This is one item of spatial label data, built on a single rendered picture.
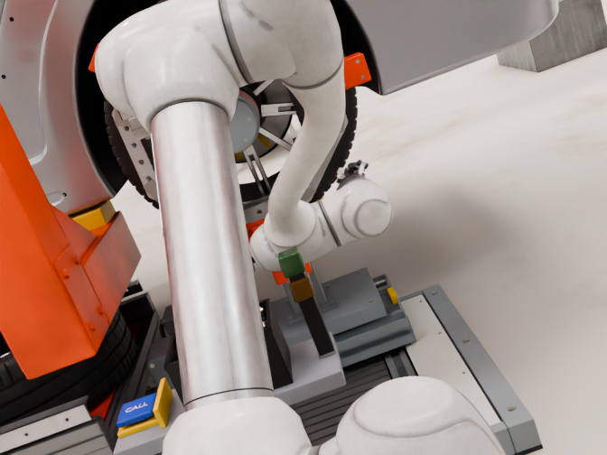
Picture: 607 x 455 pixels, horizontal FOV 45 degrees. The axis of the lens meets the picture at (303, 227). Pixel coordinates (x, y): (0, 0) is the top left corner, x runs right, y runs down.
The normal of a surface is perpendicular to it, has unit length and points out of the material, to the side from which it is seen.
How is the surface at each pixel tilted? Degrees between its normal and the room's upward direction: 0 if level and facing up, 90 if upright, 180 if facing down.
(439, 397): 7
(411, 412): 11
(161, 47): 55
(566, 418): 0
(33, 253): 90
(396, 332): 90
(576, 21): 90
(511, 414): 0
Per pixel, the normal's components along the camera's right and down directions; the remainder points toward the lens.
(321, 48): 0.56, 0.66
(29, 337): 0.07, 0.27
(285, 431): 0.61, -0.67
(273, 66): 0.29, 0.84
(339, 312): -0.34, -0.90
